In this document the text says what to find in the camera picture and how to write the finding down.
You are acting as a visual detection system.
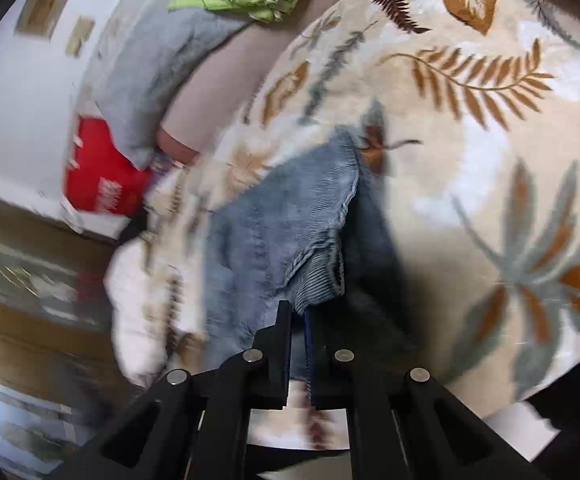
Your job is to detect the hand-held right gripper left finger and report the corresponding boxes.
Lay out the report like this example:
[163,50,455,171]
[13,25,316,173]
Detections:
[52,300,293,480]

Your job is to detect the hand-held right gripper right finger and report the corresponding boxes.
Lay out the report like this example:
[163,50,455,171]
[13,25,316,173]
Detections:
[302,307,545,480]

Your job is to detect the blue denim pants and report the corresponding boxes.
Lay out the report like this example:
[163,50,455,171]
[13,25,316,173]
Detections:
[202,127,365,381]

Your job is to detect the beige leaf print blanket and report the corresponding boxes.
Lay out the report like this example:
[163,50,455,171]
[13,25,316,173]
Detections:
[105,0,580,451]

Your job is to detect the red printed bag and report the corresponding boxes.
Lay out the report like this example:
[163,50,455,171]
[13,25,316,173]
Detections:
[64,115,155,218]

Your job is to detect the pink bed sheet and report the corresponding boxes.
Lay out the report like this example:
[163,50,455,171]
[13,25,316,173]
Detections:
[157,0,365,166]

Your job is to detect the grey pillow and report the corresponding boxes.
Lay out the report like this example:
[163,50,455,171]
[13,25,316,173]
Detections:
[87,7,251,168]

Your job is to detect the small framed wall picture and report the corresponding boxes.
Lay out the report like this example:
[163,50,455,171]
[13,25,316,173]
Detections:
[65,16,96,57]

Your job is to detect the large framed wall picture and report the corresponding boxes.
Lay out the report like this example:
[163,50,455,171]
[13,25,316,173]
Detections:
[14,0,83,38]

